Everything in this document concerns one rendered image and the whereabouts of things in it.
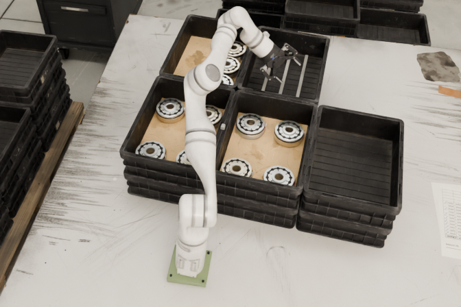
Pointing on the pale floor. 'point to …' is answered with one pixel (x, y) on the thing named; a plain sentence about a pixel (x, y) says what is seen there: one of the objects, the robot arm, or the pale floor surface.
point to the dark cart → (86, 1)
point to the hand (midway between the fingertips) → (289, 72)
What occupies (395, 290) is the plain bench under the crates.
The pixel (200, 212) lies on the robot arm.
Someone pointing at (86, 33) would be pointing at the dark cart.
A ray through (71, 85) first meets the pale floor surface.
